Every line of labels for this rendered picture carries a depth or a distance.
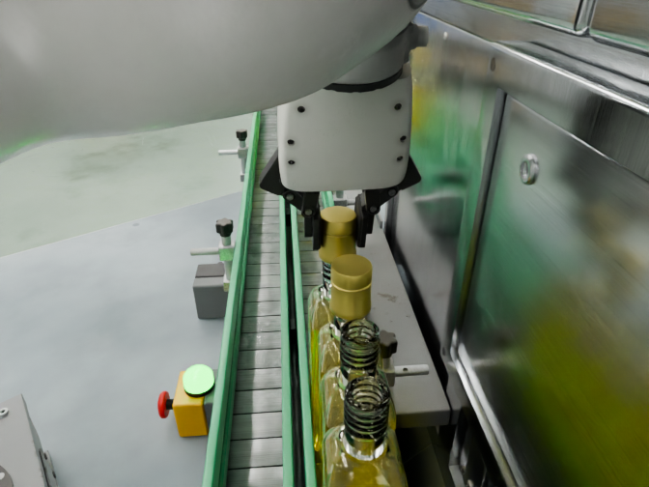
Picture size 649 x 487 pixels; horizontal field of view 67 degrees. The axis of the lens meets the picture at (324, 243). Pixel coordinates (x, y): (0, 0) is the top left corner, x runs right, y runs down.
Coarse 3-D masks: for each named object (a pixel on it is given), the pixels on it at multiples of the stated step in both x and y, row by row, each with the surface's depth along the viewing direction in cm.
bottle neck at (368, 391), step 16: (352, 384) 31; (368, 384) 32; (384, 384) 32; (352, 400) 30; (368, 400) 33; (384, 400) 30; (352, 416) 31; (368, 416) 30; (384, 416) 31; (352, 432) 31; (368, 432) 31; (384, 432) 32; (352, 448) 32; (368, 448) 32; (384, 448) 33
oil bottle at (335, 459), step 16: (336, 432) 34; (336, 448) 33; (336, 464) 33; (352, 464) 32; (368, 464) 32; (384, 464) 32; (400, 464) 33; (336, 480) 32; (352, 480) 32; (368, 480) 32; (384, 480) 32; (400, 480) 32
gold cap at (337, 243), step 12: (324, 216) 43; (336, 216) 43; (348, 216) 43; (324, 228) 43; (336, 228) 43; (348, 228) 43; (324, 240) 44; (336, 240) 43; (348, 240) 44; (324, 252) 45; (336, 252) 44; (348, 252) 44
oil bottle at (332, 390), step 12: (336, 372) 39; (384, 372) 40; (324, 384) 39; (336, 384) 38; (324, 396) 39; (336, 396) 37; (324, 408) 38; (336, 408) 37; (324, 420) 38; (336, 420) 37; (324, 432) 39
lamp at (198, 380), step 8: (192, 368) 72; (200, 368) 72; (208, 368) 72; (184, 376) 71; (192, 376) 70; (200, 376) 70; (208, 376) 71; (184, 384) 70; (192, 384) 70; (200, 384) 70; (208, 384) 71; (192, 392) 70; (200, 392) 70; (208, 392) 71
